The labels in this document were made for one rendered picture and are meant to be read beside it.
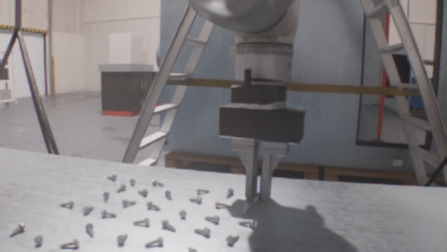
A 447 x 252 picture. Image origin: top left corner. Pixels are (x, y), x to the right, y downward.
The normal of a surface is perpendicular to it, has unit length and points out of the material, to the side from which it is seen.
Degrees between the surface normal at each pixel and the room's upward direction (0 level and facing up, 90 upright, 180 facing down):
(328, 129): 90
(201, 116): 90
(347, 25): 90
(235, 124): 90
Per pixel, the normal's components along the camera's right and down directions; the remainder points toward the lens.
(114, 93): -0.26, 0.16
